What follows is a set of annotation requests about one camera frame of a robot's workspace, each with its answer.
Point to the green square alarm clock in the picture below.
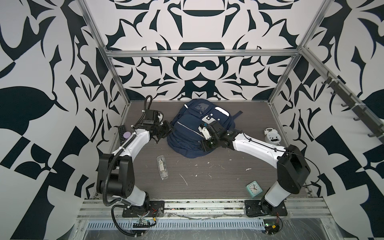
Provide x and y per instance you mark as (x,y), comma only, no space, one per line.
(254,189)

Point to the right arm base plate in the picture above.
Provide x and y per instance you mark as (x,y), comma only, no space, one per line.
(260,208)

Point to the aluminium frame rail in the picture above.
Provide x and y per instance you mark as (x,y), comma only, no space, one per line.
(196,208)

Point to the clear plastic pen box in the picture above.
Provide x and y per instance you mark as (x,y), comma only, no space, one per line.
(162,167)

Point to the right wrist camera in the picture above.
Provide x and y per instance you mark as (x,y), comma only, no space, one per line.
(205,132)

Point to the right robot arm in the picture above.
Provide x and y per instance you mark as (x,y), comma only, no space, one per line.
(292,167)

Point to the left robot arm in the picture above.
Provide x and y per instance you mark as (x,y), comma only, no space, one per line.
(116,177)

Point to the navy blue student backpack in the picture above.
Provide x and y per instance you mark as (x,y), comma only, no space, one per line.
(185,138)

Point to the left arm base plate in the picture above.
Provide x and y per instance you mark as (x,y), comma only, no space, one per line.
(149,209)

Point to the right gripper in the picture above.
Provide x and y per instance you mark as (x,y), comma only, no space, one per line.
(205,145)

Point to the black remote control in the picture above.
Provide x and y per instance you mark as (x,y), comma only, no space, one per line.
(121,131)

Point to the wall hook rail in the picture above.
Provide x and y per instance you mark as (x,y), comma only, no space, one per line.
(361,110)

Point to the small purple bottle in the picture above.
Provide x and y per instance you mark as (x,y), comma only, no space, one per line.
(127,135)

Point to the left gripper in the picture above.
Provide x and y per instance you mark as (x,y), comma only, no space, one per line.
(168,128)

